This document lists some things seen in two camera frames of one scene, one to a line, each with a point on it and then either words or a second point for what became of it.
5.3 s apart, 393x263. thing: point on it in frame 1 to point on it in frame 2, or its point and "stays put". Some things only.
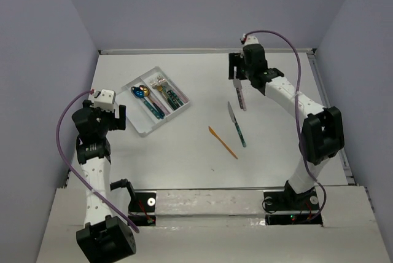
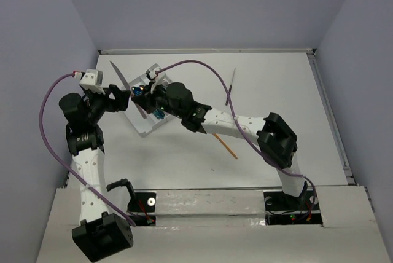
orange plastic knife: (215, 134) stays put
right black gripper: (234, 59) to (145, 99)
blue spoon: (143, 92) stays put
